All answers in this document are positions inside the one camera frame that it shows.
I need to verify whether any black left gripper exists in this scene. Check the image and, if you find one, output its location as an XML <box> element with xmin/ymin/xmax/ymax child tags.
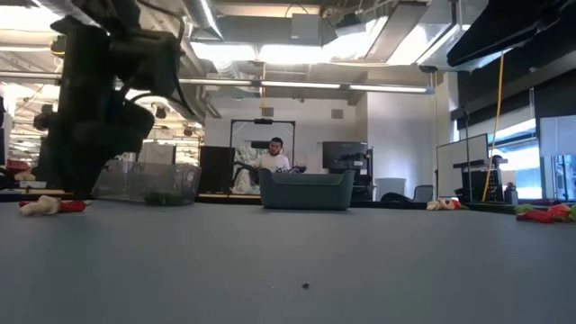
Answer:
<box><xmin>56</xmin><ymin>89</ymin><xmax>119</xmax><ymax>200</ymax></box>

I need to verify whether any clear grey plastic basket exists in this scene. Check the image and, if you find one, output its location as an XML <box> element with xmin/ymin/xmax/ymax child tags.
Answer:
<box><xmin>92</xmin><ymin>160</ymin><xmax>203</xmax><ymax>207</ymax></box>

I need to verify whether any black cabinet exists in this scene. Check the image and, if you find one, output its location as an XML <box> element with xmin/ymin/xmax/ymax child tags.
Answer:
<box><xmin>198</xmin><ymin>145</ymin><xmax>236</xmax><ymax>194</ymax></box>

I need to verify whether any person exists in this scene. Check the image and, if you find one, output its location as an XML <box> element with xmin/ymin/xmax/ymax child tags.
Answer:
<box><xmin>254</xmin><ymin>137</ymin><xmax>293</xmax><ymax>175</ymax></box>

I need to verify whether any teal plastic basket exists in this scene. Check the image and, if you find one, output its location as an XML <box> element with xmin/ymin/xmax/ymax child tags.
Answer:
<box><xmin>258</xmin><ymin>168</ymin><xmax>356</xmax><ymax>212</ymax></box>

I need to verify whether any grey table mat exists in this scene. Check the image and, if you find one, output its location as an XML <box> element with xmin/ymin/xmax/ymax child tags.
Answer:
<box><xmin>0</xmin><ymin>200</ymin><xmax>576</xmax><ymax>324</ymax></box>

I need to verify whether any long ceiling light bar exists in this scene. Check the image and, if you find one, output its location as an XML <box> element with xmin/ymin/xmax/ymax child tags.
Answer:
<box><xmin>177</xmin><ymin>76</ymin><xmax>436</xmax><ymax>95</ymax></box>

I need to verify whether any black computer monitor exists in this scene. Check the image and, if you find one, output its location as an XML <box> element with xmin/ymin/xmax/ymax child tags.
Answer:
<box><xmin>321</xmin><ymin>140</ymin><xmax>374</xmax><ymax>175</ymax></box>

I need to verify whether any grey waste bin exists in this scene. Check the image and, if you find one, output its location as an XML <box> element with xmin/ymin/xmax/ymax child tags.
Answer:
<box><xmin>374</xmin><ymin>176</ymin><xmax>408</xmax><ymax>203</ymax></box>

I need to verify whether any grey office chair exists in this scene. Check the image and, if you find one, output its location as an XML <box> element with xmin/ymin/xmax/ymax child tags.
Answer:
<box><xmin>411</xmin><ymin>184</ymin><xmax>436</xmax><ymax>203</ymax></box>

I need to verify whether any whiteboard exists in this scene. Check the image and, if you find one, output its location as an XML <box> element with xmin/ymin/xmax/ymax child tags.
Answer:
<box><xmin>435</xmin><ymin>132</ymin><xmax>491</xmax><ymax>199</ymax></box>

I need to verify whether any black tripod stand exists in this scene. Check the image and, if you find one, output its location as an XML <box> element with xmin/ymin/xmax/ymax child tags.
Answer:
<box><xmin>458</xmin><ymin>105</ymin><xmax>473</xmax><ymax>203</ymax></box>

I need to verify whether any black equipment rack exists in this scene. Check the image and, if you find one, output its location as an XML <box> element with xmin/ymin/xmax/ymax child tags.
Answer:
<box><xmin>452</xmin><ymin>155</ymin><xmax>509</xmax><ymax>203</ymax></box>

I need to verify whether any dark bottle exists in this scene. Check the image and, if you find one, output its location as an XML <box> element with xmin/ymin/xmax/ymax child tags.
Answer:
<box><xmin>503</xmin><ymin>182</ymin><xmax>519</xmax><ymax>207</ymax></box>

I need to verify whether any black gantry frame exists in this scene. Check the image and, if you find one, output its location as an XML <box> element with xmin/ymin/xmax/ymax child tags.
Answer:
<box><xmin>229</xmin><ymin>118</ymin><xmax>297</xmax><ymax>194</ymax></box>

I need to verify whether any silver air duct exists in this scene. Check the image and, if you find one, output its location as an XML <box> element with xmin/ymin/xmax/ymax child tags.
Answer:
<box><xmin>182</xmin><ymin>0</ymin><xmax>226</xmax><ymax>41</ymax></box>

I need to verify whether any yellow power cable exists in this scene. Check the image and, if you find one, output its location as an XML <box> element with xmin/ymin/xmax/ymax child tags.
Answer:
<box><xmin>481</xmin><ymin>51</ymin><xmax>506</xmax><ymax>203</ymax></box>

